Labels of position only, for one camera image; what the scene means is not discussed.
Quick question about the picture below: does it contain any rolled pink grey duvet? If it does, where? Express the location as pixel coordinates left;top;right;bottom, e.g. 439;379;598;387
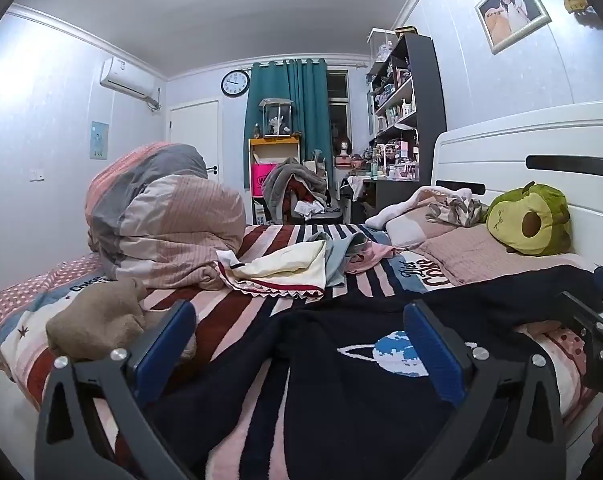
85;142;247;291

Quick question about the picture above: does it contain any white air conditioner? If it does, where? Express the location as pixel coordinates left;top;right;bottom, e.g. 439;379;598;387
100;56;161;108

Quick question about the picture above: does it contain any white bed headboard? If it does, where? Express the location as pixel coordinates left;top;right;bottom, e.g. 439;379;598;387
430;101;603;281

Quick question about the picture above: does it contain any white door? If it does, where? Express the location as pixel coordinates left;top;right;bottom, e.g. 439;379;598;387
169;100;220;191

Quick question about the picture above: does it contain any yellow shelf unit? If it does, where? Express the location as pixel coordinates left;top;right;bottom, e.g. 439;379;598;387
248;135;302;226

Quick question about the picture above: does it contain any framed wall picture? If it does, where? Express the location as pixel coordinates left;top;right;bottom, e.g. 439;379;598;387
475;0;552;55

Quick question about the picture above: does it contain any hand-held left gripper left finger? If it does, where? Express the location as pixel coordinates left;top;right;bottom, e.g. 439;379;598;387
34;300;197;480

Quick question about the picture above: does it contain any small blue wall poster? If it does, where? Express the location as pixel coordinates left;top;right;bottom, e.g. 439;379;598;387
90;121;110;161

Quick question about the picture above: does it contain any floral crumpled cloth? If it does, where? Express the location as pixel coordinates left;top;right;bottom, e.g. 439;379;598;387
425;195;489;226

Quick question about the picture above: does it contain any white desk lamp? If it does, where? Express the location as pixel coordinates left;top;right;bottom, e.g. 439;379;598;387
394;124;419;150

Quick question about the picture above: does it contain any cream cloth with red trim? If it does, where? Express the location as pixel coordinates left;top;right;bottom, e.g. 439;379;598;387
216;245;328;301

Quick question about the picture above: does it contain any pink garment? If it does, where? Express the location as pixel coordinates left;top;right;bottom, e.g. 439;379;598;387
344;242;412;275

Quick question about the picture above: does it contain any large pink pillow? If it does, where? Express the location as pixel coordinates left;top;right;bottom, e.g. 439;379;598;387
411;225;597;288

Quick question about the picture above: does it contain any teal curtain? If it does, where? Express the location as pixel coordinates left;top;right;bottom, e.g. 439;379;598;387
244;58;329;188

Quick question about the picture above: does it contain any white fluffy garment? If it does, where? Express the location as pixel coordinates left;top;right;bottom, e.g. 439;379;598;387
365;186;482;231

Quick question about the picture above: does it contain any window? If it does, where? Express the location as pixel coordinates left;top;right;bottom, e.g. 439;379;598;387
326;71;352;157

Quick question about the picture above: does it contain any navy sweater with planet print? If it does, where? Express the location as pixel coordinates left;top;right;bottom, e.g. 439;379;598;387
146;264;603;480

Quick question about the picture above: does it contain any pile of clothes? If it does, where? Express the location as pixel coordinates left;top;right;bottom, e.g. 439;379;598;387
262;157;342;221

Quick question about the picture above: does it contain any small pale pillow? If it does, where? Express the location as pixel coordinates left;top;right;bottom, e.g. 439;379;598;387
385;205;457;251

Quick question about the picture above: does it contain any round wall clock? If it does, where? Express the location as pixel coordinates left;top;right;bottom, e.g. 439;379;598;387
221;70;251;97

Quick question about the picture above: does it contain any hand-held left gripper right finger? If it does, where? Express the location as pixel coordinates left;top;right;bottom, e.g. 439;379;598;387
403;300;567;480

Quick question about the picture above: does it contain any dark tall bookshelf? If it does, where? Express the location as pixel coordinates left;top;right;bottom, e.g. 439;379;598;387
366;26;447;183

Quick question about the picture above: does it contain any light blue garment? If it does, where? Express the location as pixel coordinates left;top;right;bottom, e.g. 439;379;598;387
324;232;377;288

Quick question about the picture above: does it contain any chair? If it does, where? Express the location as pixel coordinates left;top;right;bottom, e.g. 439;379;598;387
282;204;345;225

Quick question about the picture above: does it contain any pink bag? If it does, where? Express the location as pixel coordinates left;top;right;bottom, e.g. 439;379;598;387
252;162;277;198

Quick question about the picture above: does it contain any glass case with figure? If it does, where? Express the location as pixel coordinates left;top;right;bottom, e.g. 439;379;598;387
258;98;295;137

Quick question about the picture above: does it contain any green avocado plush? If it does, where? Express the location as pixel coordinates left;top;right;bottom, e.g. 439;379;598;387
485;181;572;257

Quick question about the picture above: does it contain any clear display case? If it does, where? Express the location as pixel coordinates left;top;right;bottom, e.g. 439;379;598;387
367;27;399;63

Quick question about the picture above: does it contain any dark cluttered desk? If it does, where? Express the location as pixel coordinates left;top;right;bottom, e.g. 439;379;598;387
334;172;422;213

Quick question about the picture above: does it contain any beige brown cloth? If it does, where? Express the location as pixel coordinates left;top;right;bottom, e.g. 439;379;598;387
46;277;197;363

